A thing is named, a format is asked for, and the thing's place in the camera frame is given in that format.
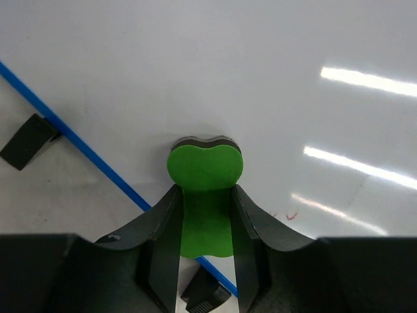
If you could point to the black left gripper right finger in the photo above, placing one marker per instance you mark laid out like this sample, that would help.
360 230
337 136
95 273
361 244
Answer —
280 270

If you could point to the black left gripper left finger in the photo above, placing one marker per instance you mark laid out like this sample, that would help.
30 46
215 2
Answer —
133 269

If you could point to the green bone shaped eraser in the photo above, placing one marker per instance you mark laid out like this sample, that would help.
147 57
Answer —
206 170

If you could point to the blue framed whiteboard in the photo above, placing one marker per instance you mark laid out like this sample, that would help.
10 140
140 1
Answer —
320 96

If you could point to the black whiteboard foot near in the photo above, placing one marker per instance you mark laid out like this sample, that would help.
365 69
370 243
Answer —
204 293

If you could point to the black whiteboard foot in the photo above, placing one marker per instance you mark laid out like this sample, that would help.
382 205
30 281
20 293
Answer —
204 293
30 140

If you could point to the black whiteboard foot far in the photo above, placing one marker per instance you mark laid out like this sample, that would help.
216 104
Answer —
30 140

